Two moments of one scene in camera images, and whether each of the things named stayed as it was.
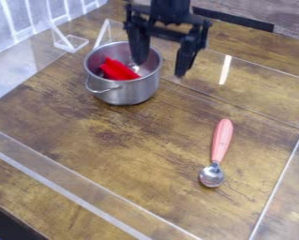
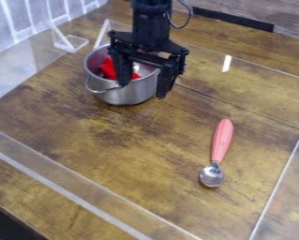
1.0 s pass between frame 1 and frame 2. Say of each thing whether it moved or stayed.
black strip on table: stayed
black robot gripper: moved
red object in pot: stayed
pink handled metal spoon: stayed
